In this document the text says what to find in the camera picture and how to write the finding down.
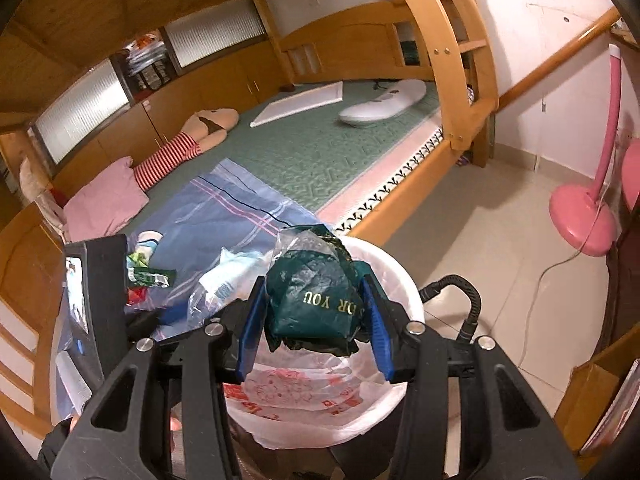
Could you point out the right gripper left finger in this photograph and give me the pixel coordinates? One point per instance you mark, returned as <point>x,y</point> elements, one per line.
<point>124,431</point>

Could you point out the clear plastic bag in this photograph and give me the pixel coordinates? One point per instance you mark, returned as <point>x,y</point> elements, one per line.
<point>232,278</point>

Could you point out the dark green plastic bag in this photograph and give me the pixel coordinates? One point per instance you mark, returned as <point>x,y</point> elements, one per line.
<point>313,289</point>

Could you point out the red cigarette box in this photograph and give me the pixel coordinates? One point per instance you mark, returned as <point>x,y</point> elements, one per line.
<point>136,295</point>

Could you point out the white blue paper cup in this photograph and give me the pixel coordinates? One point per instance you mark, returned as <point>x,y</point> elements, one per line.
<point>144,248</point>

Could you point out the white trash bin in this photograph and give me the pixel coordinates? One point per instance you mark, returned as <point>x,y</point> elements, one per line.
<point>306,399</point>

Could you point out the pink pillow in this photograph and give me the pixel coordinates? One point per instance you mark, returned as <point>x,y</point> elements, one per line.
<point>106,204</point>

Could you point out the blue plaid blanket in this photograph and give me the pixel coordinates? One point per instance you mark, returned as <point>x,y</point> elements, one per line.
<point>228,208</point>

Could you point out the pink fan stand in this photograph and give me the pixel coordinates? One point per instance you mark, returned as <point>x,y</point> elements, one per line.
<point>578,212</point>

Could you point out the green bed mat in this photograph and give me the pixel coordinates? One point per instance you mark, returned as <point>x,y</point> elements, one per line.
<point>338,171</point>

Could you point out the white flat board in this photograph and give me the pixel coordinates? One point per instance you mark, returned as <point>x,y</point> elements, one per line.
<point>299,103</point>

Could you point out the white oval object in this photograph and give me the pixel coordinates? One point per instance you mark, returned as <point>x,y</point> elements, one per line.
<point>391,103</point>

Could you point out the wooden bed frame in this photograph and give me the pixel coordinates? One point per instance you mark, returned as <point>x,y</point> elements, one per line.
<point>46,45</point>

